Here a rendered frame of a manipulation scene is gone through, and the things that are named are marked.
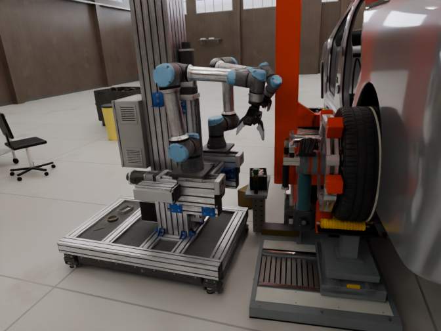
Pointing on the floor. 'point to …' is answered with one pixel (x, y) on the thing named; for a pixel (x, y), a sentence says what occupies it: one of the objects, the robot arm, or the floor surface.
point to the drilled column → (258, 208)
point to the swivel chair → (22, 147)
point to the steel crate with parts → (107, 94)
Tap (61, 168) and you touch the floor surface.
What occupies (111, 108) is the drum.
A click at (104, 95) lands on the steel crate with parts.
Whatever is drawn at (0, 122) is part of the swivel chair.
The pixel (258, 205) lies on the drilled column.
